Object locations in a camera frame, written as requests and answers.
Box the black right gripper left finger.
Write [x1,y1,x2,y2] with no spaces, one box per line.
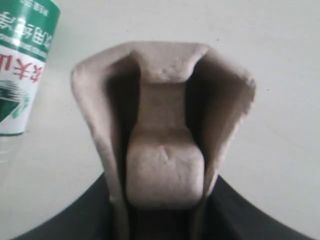
[15,175,115,240]

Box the brown cardboard egg tray piece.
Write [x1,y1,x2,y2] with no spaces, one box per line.
[70,41,257,240]

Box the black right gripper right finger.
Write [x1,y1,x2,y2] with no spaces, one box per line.
[201,176,311,240]

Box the green cap water bottle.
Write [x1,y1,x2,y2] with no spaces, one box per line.
[0,0,61,163]

